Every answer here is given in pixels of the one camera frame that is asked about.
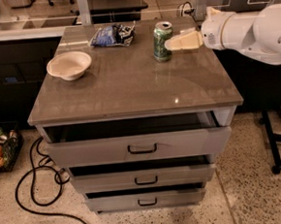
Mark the blue chip bag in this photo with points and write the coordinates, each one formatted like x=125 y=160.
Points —
x=114 y=35

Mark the black stand with wheel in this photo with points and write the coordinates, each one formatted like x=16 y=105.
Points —
x=273 y=139

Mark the middle grey drawer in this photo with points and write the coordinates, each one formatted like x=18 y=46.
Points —
x=134 y=175

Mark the black wire fruit basket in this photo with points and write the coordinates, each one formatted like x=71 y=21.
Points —
x=11 y=145

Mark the grey drawer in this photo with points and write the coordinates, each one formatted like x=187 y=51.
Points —
x=134 y=175
x=137 y=148
x=147 y=197

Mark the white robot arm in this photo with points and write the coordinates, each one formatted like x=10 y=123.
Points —
x=256 y=35

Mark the bottom grey drawer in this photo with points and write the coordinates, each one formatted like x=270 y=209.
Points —
x=147 y=197

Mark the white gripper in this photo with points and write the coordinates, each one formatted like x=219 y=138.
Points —
x=211 y=32

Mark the grey drawer cabinet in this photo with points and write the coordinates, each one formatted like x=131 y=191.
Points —
x=127 y=92

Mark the green soda can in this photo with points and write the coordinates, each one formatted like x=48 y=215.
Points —
x=162 y=32

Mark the white paper bowl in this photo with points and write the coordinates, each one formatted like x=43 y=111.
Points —
x=69 y=65

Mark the top grey drawer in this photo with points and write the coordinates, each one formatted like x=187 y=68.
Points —
x=137 y=148

